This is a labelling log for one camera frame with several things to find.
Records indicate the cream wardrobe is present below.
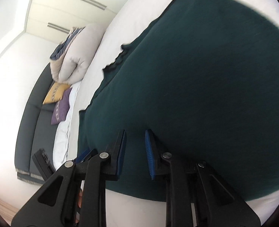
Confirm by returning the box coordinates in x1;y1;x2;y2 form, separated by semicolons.
23;0;141;50

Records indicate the purple patterned pillow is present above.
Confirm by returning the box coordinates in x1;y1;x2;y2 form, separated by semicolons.
51;87;73;125

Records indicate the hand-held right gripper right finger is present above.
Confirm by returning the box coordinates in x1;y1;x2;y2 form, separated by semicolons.
145;129;261;227

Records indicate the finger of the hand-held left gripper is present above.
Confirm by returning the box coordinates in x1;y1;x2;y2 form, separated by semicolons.
75;148;98;164
32;148;56;183

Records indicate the yellow patterned pillow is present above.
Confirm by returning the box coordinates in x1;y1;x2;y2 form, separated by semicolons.
42;83;72;105

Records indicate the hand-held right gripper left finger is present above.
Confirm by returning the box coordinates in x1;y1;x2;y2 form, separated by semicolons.
10;129;127;227

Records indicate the grey padded headboard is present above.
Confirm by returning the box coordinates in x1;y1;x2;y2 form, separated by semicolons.
14;63;59;185

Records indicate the dark green sweater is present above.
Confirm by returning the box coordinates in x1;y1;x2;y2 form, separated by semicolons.
78;0;279;202

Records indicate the person's left hand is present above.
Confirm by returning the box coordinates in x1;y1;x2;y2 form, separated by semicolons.
77;189;84;209

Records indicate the folded beige duvet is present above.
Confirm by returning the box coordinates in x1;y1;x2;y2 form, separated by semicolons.
50;24;107;83

